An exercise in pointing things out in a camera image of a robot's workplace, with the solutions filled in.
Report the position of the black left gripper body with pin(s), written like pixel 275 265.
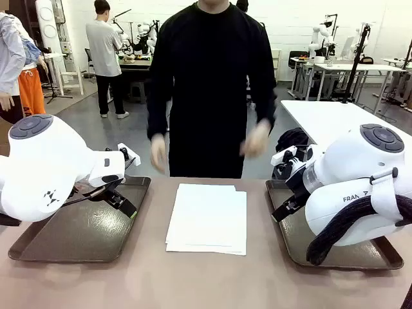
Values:
pixel 109 190

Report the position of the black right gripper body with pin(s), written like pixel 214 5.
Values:
pixel 297 185

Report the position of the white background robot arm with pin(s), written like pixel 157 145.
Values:
pixel 317 35
pixel 359 32

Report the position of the person's left forearm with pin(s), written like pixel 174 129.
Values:
pixel 265 109

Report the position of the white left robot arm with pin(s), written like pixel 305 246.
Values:
pixel 48 167

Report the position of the person's right forearm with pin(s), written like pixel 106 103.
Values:
pixel 157 119

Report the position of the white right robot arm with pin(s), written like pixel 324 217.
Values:
pixel 347 161

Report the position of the person's left hand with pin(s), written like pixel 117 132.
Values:
pixel 257 141

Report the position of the person's right hand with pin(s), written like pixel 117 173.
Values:
pixel 159 151

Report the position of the brown plastic tray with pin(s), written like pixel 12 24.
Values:
pixel 80 231
pixel 289 238

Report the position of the large white table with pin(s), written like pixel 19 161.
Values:
pixel 322 119

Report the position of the tan brown apron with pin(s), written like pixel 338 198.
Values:
pixel 4 138

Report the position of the white wooden stool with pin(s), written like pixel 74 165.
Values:
pixel 72 75

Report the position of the white cabinet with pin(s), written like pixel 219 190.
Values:
pixel 277 64

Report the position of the wood top work table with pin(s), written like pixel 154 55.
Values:
pixel 135 69

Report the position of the white cylinder container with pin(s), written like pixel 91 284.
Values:
pixel 319 60

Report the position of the mannequin with orange trousers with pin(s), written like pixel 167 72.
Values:
pixel 30 90

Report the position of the long white desk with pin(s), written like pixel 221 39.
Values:
pixel 354 67

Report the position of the black mesh office chair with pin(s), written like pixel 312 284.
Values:
pixel 90 58

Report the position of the black tripod pole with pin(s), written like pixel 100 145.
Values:
pixel 356 64

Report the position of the person in black sweater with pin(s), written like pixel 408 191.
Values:
pixel 209 80

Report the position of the person in grey t-shirt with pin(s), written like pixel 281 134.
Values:
pixel 103 48

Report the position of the figure in striped shirt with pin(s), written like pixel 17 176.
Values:
pixel 9 58

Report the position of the white tower air conditioner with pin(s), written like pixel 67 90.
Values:
pixel 48 32

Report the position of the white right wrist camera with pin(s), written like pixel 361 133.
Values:
pixel 283 156

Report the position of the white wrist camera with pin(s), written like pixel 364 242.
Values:
pixel 132 157
pixel 283 156

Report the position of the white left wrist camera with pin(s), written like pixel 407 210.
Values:
pixel 132 157

